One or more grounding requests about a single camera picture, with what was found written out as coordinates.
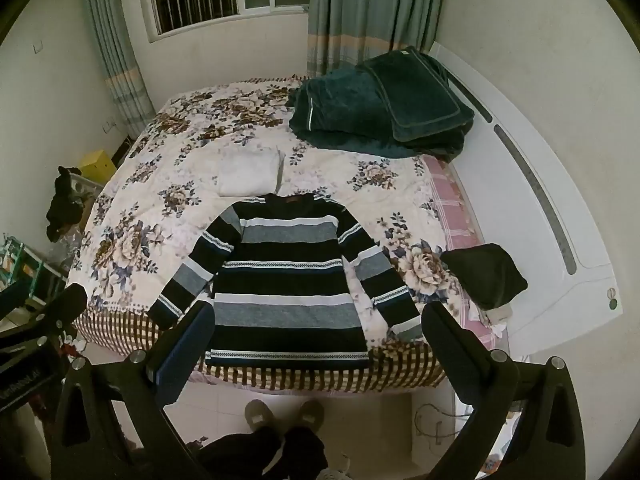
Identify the grey slipper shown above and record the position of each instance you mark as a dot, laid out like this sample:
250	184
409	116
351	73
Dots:
310	414
257	414

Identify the wide green curtain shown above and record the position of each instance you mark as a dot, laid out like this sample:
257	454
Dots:
360	10

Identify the dark green plush blanket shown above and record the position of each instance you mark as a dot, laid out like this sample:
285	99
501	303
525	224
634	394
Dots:
345	115

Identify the narrow green curtain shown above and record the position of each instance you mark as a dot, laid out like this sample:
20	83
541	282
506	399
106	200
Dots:
110	35

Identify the white bed headboard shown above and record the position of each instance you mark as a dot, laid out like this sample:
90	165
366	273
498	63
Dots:
505	200

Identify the black garment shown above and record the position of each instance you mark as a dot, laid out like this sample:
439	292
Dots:
65	205

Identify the wall socket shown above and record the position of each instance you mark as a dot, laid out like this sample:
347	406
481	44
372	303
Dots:
109	126
38	47

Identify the yellow box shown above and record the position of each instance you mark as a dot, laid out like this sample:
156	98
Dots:
100	165

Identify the green shelf rack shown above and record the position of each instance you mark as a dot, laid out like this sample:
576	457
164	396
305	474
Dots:
25	270

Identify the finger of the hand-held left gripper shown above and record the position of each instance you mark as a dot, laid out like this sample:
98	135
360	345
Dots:
62	310

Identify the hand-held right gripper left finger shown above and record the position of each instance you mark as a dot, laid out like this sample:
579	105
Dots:
182	347

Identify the dark green plush pillow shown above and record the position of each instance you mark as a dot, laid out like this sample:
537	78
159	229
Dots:
425	95

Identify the white plastic basket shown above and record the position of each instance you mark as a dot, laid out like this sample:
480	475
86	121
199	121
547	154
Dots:
90	195

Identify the small white cloth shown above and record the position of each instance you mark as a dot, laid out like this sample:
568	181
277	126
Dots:
497	317

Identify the striped knit sweater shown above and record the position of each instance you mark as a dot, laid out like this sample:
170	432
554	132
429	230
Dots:
290	280

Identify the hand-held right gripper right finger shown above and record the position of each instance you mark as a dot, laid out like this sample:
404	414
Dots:
452	355

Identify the dark cloth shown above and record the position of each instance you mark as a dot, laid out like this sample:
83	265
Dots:
485	275

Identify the white folded garment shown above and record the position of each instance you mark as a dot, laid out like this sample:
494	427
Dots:
250	170

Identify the floral bedspread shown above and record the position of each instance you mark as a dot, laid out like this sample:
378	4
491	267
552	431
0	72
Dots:
165	160

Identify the pink checked bed sheet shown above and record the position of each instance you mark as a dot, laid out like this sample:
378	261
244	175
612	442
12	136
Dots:
450	200

